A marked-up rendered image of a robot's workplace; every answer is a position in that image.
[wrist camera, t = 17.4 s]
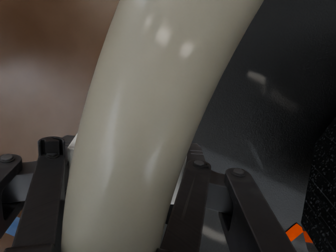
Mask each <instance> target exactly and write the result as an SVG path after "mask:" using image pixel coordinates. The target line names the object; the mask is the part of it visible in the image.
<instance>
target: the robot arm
mask: <svg viewBox="0 0 336 252"><path fill-rule="evenodd" d="M77 134H78V133H77ZM77 134H76V135H65V136H63V137H58V136H48V137H43V138H41V139H39V140H38V142H37V144H38V159H37V161H31V162H22V157H21V156H19V155H17V154H9V153H8V154H2V155H0V239H1V238H2V236H3V235H4V234H5V232H6V231H7V230H8V228H9V227H10V225H11V224H12V223H13V221H14V220H15V218H16V217H17V216H18V214H19V213H20V212H21V210H22V213H21V216H20V219H19V223H18V226H17V229H16V233H15V236H14V239H13V243H12V246H11V247H8V248H6V249H5V250H4V252H61V241H62V227H63V216H64V207H65V199H66V192H67V186H68V179H69V173H70V168H71V162H72V157H73V152H74V147H75V143H76V138H77ZM170 204H171V205H173V208H172V211H171V214H170V217H169V221H168V224H167V227H166V230H165V233H164V236H163V240H162V243H161V246H160V248H157V250H156V252H200V245H201V238H202V231H203V224H204V217H205V210H206V209H210V210H214V211H218V216H219V220H220V223H221V226H222V229H223V232H224V235H225V239H226V242H227V245H228V248H229V251H230V252H297V251H296V249H295V248H294V246H293V244H292V243H291V241H290V239H289V237H288V236H287V234H286V232H285V231H284V229H283V227H282V226H281V224H280V222H279V221H278V219H277V217H276V216H275V214H274V212H273V211H272V209H271V207H270V206H269V204H268V202H267V201H266V199H265V197H264V196H263V194H262V192H261V191H260V189H259V187H258V186H257V184H256V182H255V181H254V179H253V177H252V176H251V174H250V173H249V172H248V171H246V170H244V169H241V168H235V167H234V168H228V169H227V170H226V171H225V174H222V173H218V172H215V171H213V170H211V165H210V164H209V163H208V162H206V161H205V158H204V155H203V152H202V148H201V147H200V146H199V145H198V144H197V143H191V145H190V148H189V150H188V153H187V156H186V158H185V161H184V164H183V167H182V169H181V172H180V175H179V178H178V181H177V184H176V187H175V190H174V193H173V196H172V200H171V203H170Z"/></svg>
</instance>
